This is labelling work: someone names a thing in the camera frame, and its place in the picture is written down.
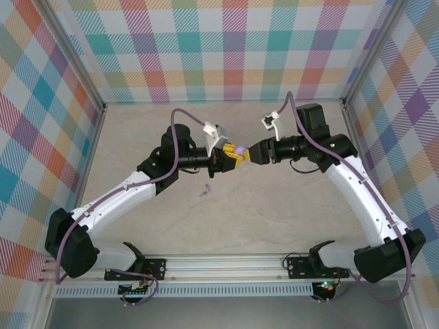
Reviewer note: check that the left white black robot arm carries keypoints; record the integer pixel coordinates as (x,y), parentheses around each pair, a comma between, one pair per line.
(116,198)

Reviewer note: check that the small controller circuit board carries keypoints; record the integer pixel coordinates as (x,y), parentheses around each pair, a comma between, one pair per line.
(135,288)
(325,286)

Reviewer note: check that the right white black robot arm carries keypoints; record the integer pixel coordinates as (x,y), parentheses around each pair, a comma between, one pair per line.
(360,198)

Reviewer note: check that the purple earbud charging case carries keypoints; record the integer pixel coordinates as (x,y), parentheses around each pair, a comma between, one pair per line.
(241,149)

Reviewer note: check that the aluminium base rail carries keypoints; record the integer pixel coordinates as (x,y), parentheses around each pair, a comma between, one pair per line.
(223,265)

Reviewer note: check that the aluminium side frame rail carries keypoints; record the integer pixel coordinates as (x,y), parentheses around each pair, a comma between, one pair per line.
(91,164)
(360,137)

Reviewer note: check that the aluminium frame post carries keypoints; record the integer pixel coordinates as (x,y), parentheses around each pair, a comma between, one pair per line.
(372,51)
(72,58)

